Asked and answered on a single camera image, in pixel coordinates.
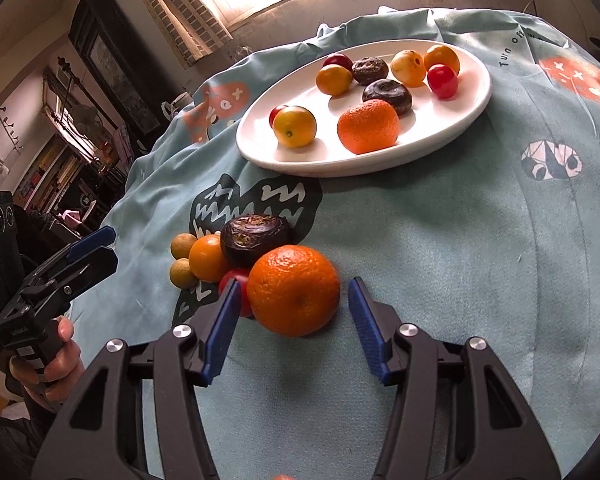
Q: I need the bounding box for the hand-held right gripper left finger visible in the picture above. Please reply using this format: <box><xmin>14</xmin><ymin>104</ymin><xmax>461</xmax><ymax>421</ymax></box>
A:
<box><xmin>39</xmin><ymin>277</ymin><xmax>243</xmax><ymax>480</ymax></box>

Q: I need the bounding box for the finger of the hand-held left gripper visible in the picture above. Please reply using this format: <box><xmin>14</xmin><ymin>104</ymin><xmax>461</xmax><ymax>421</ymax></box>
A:
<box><xmin>27</xmin><ymin>226</ymin><xmax>117</xmax><ymax>286</ymax></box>
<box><xmin>0</xmin><ymin>249</ymin><xmax>119</xmax><ymax>331</ymax></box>

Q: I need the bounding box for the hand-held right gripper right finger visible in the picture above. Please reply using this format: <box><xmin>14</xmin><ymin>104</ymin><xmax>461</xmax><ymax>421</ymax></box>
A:
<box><xmin>347</xmin><ymin>276</ymin><xmax>563</xmax><ymax>480</ymax></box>

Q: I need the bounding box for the orange tangerine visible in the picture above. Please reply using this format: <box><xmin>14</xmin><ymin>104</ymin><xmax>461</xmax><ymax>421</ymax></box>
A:
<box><xmin>246</xmin><ymin>244</ymin><xmax>342</xmax><ymax>338</ymax></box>
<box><xmin>337</xmin><ymin>99</ymin><xmax>400</xmax><ymax>155</ymax></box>

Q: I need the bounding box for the white oval plate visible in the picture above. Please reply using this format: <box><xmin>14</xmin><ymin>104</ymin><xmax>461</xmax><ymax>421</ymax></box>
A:
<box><xmin>235</xmin><ymin>39</ymin><xmax>493</xmax><ymax>178</ymax></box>

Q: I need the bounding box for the large yellow plum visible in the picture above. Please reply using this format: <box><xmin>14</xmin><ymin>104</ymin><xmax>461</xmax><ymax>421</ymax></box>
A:
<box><xmin>273</xmin><ymin>105</ymin><xmax>317</xmax><ymax>149</ymax></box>

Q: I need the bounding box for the small smooth orange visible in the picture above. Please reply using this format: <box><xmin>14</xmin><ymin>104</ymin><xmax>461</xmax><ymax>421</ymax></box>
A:
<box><xmin>424</xmin><ymin>44</ymin><xmax>461</xmax><ymax>75</ymax></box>
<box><xmin>188</xmin><ymin>234</ymin><xmax>233</xmax><ymax>283</ymax></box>
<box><xmin>315</xmin><ymin>64</ymin><xmax>354</xmax><ymax>96</ymax></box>

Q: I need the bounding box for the yellow spotted plum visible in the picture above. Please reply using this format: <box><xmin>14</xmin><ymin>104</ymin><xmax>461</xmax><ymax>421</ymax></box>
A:
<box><xmin>390</xmin><ymin>49</ymin><xmax>427</xmax><ymax>88</ymax></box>

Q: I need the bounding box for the person's left hand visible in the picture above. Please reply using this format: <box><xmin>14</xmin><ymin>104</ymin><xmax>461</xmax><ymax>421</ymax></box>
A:
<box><xmin>9</xmin><ymin>317</ymin><xmax>86</xmax><ymax>403</ymax></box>

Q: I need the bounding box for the small tan longan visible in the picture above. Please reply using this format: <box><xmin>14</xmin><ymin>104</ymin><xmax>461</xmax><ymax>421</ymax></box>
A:
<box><xmin>169</xmin><ymin>258</ymin><xmax>199</xmax><ymax>289</ymax></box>
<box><xmin>170</xmin><ymin>233</ymin><xmax>197</xmax><ymax>261</ymax></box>

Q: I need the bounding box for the bookshelf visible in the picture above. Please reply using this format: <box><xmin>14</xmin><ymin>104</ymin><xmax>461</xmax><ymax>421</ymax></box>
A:
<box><xmin>12</xmin><ymin>132</ymin><xmax>83</xmax><ymax>213</ymax></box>

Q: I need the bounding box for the light blue printed tablecloth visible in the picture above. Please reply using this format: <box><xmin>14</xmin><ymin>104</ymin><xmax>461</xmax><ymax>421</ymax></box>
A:
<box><xmin>70</xmin><ymin>7</ymin><xmax>600</xmax><ymax>480</ymax></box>

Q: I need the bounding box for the dark coat stand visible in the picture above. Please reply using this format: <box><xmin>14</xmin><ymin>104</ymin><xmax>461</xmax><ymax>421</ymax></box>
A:
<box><xmin>55</xmin><ymin>57</ymin><xmax>106</xmax><ymax>161</ymax></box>

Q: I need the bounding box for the brick pattern curtain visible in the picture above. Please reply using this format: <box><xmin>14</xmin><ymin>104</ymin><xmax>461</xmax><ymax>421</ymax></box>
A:
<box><xmin>125</xmin><ymin>0</ymin><xmax>233</xmax><ymax>68</ymax></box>

